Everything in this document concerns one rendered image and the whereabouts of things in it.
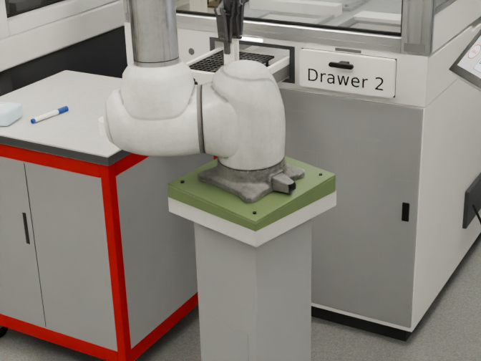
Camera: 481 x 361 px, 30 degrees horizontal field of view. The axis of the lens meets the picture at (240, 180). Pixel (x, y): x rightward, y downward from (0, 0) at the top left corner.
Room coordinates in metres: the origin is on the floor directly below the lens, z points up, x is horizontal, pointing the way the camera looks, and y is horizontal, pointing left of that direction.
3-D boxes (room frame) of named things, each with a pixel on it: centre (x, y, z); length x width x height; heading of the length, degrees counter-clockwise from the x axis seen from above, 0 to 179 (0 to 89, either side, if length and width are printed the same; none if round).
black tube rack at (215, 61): (2.53, 0.02, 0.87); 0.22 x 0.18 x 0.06; 150
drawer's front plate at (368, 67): (2.48, -0.31, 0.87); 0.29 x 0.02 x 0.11; 60
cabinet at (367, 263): (3.03, -0.32, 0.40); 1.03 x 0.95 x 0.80; 60
